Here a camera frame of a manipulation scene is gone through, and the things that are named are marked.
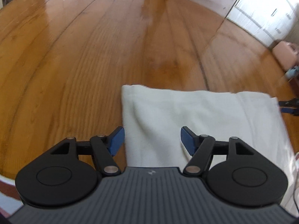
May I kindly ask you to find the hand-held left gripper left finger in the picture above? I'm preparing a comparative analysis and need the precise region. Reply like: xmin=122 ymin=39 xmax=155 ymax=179
xmin=50 ymin=126 xmax=125 ymax=175

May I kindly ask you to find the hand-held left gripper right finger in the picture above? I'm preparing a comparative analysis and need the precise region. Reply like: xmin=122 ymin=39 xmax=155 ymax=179
xmin=181 ymin=126 xmax=255 ymax=175

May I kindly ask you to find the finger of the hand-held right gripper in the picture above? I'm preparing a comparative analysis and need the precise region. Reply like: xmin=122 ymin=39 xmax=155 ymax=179
xmin=278 ymin=99 xmax=299 ymax=116

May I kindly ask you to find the white zip jacket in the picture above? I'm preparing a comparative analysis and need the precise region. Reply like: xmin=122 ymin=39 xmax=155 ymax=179
xmin=121 ymin=84 xmax=299 ymax=217

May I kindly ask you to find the blue spray bottle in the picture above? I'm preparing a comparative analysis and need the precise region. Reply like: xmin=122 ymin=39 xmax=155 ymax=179
xmin=285 ymin=65 xmax=299 ymax=80

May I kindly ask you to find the pink case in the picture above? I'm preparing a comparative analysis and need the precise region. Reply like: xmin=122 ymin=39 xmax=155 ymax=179
xmin=272 ymin=41 xmax=299 ymax=71

